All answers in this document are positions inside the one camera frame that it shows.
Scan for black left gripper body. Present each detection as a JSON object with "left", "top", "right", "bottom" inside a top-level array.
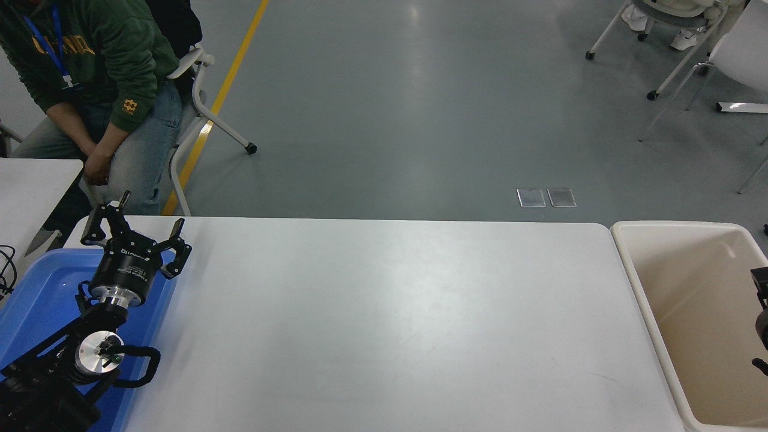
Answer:
[{"left": 90, "top": 233, "right": 164, "bottom": 296}]

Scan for person's left hand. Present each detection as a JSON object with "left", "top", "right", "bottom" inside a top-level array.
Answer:
[{"left": 83, "top": 147, "right": 115, "bottom": 187}]

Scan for white side table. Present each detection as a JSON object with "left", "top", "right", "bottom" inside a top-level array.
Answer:
[{"left": 0, "top": 158, "right": 83, "bottom": 271}]

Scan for blue plastic tray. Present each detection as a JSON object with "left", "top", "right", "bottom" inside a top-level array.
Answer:
[{"left": 0, "top": 248, "right": 179, "bottom": 432}]

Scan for white chair on casters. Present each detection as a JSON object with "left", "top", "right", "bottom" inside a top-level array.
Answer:
[{"left": 165, "top": 48, "right": 257, "bottom": 217}]

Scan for black bag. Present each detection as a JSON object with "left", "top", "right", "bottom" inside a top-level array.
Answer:
[{"left": 144, "top": 0, "right": 203, "bottom": 61}]

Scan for large pale plastic bin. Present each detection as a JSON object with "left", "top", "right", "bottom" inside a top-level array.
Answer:
[{"left": 610, "top": 221, "right": 768, "bottom": 432}]

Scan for grey seat rolling chair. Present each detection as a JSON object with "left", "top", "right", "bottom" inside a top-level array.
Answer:
[{"left": 586, "top": 0, "right": 730, "bottom": 100}]

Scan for white chair thin legs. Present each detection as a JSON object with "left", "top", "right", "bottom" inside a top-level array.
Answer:
[{"left": 638, "top": 0, "right": 768, "bottom": 194}]

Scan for black cable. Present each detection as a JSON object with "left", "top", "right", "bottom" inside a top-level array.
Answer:
[{"left": 0, "top": 245, "right": 17, "bottom": 298}]

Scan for blue lanyard with badge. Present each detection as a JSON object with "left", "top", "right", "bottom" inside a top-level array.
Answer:
[{"left": 23, "top": 5, "right": 85, "bottom": 92}]

